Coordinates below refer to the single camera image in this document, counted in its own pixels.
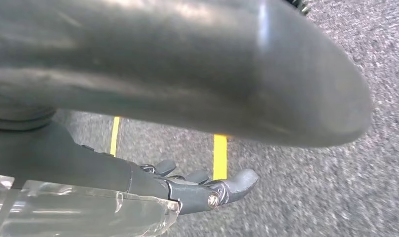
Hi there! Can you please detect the yellow floor tape square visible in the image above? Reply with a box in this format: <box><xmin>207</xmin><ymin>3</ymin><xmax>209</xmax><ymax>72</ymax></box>
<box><xmin>109</xmin><ymin>116</ymin><xmax>228</xmax><ymax>181</ymax></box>

